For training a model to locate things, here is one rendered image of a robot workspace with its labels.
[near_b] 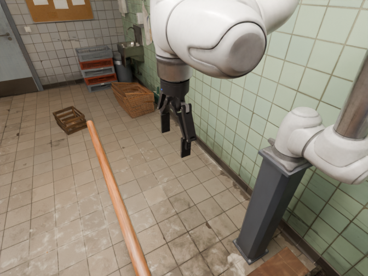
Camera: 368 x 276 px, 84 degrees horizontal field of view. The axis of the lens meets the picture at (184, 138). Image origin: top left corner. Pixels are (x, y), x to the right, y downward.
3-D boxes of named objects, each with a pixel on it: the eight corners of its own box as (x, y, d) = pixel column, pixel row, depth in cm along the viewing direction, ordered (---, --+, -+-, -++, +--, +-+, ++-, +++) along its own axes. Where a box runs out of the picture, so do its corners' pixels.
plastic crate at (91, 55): (113, 57, 393) (111, 49, 384) (80, 62, 369) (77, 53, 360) (108, 52, 421) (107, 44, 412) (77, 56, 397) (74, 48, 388)
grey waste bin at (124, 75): (136, 83, 446) (132, 57, 413) (119, 86, 431) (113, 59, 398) (131, 78, 472) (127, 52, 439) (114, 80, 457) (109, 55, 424)
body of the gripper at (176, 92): (196, 80, 50) (194, 113, 56) (179, 69, 56) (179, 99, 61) (168, 85, 47) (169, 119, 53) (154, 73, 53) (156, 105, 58)
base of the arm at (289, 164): (279, 137, 120) (282, 130, 116) (314, 160, 104) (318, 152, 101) (256, 147, 113) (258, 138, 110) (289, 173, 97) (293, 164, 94)
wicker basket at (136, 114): (127, 120, 323) (125, 104, 307) (115, 106, 360) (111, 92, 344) (155, 111, 346) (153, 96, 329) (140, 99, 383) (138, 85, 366)
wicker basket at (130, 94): (127, 110, 312) (124, 93, 295) (113, 97, 348) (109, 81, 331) (155, 101, 335) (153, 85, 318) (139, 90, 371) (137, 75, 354)
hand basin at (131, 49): (147, 80, 392) (141, 27, 337) (128, 84, 378) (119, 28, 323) (139, 73, 425) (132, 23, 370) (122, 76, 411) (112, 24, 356)
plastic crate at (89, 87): (119, 86, 430) (118, 79, 421) (89, 93, 405) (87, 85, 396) (114, 80, 458) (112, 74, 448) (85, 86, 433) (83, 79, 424)
